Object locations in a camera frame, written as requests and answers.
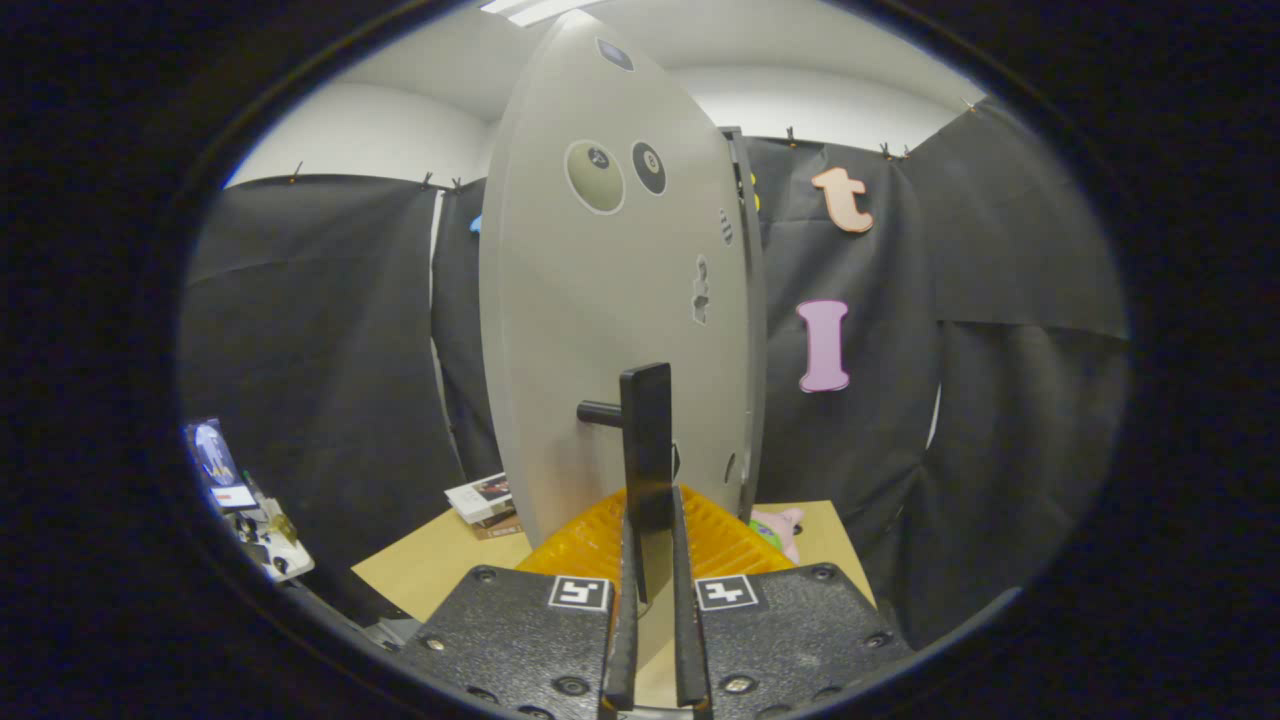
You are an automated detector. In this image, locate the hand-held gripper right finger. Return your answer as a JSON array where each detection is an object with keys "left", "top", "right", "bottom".
[{"left": 668, "top": 485, "right": 916, "bottom": 720}]

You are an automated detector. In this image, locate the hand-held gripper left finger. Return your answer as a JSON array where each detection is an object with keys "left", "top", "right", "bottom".
[{"left": 398, "top": 487, "right": 641, "bottom": 720}]

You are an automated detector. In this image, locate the grey shoe cabinet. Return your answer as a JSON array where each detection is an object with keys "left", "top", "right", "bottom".
[{"left": 720, "top": 126, "right": 771, "bottom": 521}]

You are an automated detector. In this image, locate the pink and green plush toy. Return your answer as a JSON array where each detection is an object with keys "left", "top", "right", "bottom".
[{"left": 750, "top": 507, "right": 806, "bottom": 563}]

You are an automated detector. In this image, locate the black backdrop cloth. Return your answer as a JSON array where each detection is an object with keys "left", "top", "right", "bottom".
[{"left": 180, "top": 97, "right": 1131, "bottom": 651}]

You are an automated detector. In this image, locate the tablet screen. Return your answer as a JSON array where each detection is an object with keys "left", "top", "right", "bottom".
[{"left": 185, "top": 418, "right": 259, "bottom": 511}]

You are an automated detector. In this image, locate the long ceiling light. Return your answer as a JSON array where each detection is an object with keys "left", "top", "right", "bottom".
[{"left": 480, "top": 0, "right": 601, "bottom": 26}]

